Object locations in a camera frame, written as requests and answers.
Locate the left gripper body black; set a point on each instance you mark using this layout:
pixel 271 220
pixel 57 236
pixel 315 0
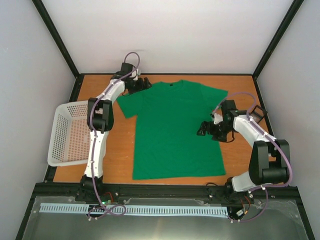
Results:
pixel 134 86

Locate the small electronics board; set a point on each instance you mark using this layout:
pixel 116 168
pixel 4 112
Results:
pixel 107 201

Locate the black frame post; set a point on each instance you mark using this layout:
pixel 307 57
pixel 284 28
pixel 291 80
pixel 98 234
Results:
pixel 47 20
pixel 282 28

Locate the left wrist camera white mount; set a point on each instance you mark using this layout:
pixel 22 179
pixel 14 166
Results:
pixel 135 75

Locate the left black frame post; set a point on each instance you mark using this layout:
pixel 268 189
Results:
pixel 47 20

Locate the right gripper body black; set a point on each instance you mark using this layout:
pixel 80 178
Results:
pixel 221 129

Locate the light blue cable duct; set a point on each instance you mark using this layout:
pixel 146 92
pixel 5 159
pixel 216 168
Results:
pixel 136 210

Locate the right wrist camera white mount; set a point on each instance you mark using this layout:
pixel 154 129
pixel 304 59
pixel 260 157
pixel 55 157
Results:
pixel 216 118

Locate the green t-shirt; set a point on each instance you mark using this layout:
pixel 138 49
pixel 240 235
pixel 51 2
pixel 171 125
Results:
pixel 168 116

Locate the black brooch box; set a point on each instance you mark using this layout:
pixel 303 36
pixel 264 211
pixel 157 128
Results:
pixel 258 113

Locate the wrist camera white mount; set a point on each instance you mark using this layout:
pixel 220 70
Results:
pixel 135 75
pixel 216 118

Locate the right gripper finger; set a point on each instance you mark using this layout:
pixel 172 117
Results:
pixel 205 128
pixel 216 137

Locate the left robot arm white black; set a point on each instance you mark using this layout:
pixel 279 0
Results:
pixel 100 121

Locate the white plastic basket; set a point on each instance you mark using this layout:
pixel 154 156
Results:
pixel 70 135

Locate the right black frame post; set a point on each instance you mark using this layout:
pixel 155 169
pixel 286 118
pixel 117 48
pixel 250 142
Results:
pixel 282 28

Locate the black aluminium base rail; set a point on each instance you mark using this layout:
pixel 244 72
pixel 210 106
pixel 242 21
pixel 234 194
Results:
pixel 118 193

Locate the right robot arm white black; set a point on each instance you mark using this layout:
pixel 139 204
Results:
pixel 269 164

